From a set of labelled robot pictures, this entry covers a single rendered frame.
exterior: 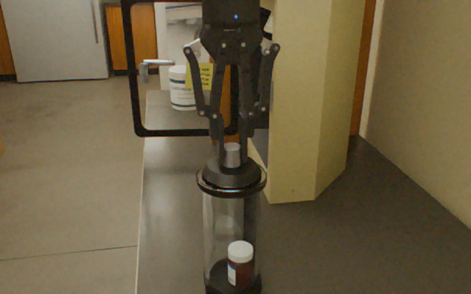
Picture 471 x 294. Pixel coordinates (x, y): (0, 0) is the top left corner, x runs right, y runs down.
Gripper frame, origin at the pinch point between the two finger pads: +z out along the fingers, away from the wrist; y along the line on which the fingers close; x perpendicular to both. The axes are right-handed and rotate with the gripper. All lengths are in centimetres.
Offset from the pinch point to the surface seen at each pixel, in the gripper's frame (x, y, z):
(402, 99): -46, -56, 12
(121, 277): -117, 38, 122
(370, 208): -19.5, -35.6, 28.5
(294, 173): -25.4, -18.8, 20.9
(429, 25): -40, -56, -9
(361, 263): -2.1, -25.2, 28.5
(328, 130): -28.9, -27.7, 12.1
